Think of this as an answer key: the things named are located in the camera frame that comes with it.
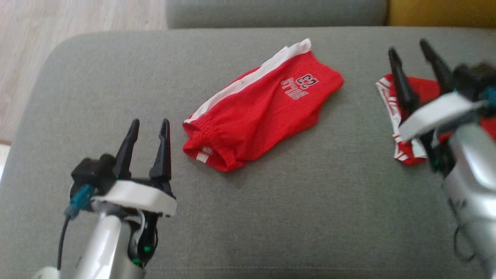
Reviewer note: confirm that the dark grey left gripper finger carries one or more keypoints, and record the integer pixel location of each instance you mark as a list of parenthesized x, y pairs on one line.
[(163, 159), (126, 155)]

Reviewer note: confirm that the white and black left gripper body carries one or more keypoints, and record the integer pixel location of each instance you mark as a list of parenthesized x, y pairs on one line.
[(135, 193)]

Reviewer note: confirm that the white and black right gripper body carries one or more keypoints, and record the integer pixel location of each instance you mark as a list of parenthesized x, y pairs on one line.
[(438, 114)]

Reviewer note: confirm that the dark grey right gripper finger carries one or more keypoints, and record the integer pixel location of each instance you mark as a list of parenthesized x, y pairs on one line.
[(405, 91), (440, 69)]

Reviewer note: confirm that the red jersey with striped trim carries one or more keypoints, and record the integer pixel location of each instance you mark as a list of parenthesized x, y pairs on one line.
[(426, 89)]

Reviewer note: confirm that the red shorts with white stripe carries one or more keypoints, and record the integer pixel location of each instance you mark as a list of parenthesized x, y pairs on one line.
[(263, 112)]

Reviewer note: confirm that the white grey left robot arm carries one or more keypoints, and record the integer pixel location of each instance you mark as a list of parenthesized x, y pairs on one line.
[(104, 244)]

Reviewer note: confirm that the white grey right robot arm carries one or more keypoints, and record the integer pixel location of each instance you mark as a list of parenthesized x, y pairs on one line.
[(472, 170)]

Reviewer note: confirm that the yellow sofa back cushion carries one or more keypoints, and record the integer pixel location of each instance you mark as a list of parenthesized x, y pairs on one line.
[(441, 13)]

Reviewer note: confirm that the grey sofa back cushion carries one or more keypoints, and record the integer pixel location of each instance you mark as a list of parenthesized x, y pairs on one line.
[(271, 13)]

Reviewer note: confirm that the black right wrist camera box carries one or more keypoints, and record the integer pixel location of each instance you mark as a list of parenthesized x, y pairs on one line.
[(471, 79)]

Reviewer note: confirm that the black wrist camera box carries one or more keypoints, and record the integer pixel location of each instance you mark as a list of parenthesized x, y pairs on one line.
[(93, 172), (471, 79)]

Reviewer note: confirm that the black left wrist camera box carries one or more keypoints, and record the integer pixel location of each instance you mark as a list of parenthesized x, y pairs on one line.
[(93, 172)]

